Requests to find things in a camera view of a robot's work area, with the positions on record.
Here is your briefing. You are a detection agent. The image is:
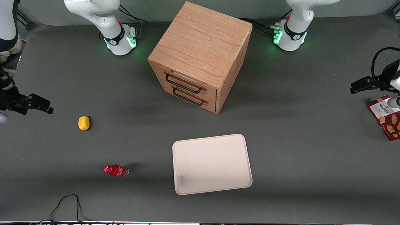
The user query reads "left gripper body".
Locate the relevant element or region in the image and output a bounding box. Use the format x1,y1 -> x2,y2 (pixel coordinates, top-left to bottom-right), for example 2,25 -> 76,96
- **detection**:
375,59 -> 400,93

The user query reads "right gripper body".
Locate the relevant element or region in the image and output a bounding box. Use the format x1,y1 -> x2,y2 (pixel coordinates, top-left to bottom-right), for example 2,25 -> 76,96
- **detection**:
0,86 -> 29,114

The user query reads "red tartan cookie box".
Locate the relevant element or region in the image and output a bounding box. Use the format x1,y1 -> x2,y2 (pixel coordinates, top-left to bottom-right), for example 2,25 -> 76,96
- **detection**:
367,95 -> 400,141

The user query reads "beige plastic tray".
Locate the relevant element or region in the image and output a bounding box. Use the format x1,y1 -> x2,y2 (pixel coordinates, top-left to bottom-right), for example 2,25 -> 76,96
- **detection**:
172,134 -> 253,196

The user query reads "yellow lemon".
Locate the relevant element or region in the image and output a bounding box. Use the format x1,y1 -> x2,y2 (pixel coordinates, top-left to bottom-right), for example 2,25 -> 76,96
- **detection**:
78,116 -> 90,131

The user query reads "red soda bottle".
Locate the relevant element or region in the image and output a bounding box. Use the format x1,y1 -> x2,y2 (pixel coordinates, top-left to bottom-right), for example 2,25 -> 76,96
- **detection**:
103,164 -> 129,178

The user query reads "wooden drawer front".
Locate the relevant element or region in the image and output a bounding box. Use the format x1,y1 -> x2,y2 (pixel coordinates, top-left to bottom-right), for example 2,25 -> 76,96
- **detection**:
158,78 -> 217,113
154,63 -> 217,101

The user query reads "wooden drawer cabinet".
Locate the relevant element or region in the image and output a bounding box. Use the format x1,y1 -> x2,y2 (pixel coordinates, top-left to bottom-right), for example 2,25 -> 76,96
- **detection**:
147,1 -> 253,115

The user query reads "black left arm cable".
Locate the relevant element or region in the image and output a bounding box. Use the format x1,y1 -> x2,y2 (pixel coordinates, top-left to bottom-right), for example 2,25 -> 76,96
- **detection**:
371,47 -> 400,93

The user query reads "thin black looped cable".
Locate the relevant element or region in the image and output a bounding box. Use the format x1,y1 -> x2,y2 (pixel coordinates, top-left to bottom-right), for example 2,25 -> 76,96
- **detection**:
49,194 -> 94,223

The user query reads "black left base cable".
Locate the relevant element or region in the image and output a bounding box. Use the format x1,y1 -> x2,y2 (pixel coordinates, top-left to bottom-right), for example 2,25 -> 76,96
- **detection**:
239,18 -> 278,36

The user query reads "black base cable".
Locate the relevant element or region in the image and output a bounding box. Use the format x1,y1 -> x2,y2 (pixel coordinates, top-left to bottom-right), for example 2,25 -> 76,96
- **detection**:
239,18 -> 278,36
118,4 -> 148,40

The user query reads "black right base cable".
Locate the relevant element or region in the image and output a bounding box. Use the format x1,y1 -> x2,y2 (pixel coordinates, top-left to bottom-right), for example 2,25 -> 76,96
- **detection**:
118,4 -> 148,40

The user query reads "black wire drawer handle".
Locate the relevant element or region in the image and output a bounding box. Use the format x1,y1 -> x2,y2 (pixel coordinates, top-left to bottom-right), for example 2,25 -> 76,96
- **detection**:
164,72 -> 207,94
171,86 -> 209,106

